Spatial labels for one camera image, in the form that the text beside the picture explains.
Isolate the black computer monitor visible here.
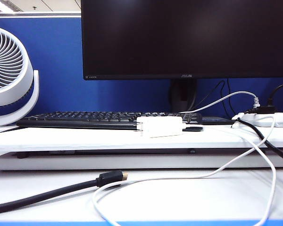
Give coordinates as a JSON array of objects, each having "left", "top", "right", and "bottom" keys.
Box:
[{"left": 81, "top": 0, "right": 283, "bottom": 111}]

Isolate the blue cubicle partition panel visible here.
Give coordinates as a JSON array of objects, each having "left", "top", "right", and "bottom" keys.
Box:
[{"left": 0, "top": 13, "right": 283, "bottom": 118}]

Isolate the black plug with cable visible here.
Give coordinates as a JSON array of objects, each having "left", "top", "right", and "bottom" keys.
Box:
[{"left": 249, "top": 81, "right": 283, "bottom": 115}]

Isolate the black computer keyboard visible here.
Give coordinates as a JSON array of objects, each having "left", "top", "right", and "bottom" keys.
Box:
[{"left": 16, "top": 111, "right": 204, "bottom": 132}]

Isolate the black HDMI cable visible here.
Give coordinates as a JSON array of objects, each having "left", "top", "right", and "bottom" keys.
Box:
[{"left": 0, "top": 169, "right": 130, "bottom": 215}]

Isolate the white round desk fan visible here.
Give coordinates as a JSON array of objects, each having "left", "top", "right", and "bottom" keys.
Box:
[{"left": 0, "top": 25, "right": 40, "bottom": 128}]

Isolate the white desk riser shelf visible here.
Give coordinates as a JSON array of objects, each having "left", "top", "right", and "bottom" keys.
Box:
[{"left": 0, "top": 124, "right": 283, "bottom": 170}]

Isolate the white charging base block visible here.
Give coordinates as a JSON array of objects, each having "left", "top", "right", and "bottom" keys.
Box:
[{"left": 136, "top": 115, "right": 187, "bottom": 138}]

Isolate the white power strip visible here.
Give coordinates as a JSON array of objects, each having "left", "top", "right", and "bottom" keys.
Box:
[{"left": 231, "top": 112, "right": 283, "bottom": 129}]

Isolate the grey-white cable with clear plug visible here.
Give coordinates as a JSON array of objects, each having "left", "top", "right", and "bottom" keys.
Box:
[{"left": 179, "top": 90, "right": 262, "bottom": 113}]

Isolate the dark blue flat pad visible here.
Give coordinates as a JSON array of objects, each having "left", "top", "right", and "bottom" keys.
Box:
[{"left": 201, "top": 116, "right": 236, "bottom": 125}]

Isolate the white Type-C charging cable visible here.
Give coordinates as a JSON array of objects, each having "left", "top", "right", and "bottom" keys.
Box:
[{"left": 92, "top": 116, "right": 278, "bottom": 226}]

